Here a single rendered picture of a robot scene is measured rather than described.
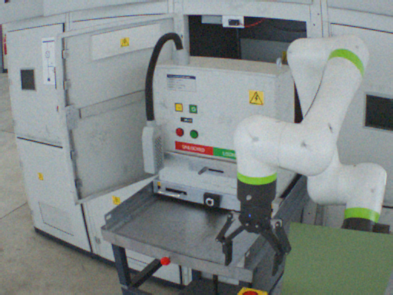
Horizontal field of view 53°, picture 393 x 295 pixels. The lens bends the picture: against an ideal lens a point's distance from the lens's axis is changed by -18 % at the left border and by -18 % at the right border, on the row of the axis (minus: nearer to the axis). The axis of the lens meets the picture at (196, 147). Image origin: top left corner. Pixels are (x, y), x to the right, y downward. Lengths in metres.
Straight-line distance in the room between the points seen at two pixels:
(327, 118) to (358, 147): 0.90
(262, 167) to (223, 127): 0.69
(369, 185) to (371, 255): 0.22
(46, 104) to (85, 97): 0.90
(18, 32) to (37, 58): 0.28
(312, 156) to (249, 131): 0.15
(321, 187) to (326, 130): 0.45
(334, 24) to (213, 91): 0.58
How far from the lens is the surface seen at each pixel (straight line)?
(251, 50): 2.59
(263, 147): 0.95
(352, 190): 1.33
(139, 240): 1.63
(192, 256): 1.52
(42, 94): 2.74
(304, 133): 0.93
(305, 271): 1.30
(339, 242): 1.22
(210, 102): 1.65
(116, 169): 2.03
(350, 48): 1.21
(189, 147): 1.75
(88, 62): 1.84
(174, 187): 1.85
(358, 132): 1.84
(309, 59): 1.29
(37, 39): 2.71
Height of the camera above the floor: 1.72
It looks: 21 degrees down
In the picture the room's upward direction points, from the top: 2 degrees counter-clockwise
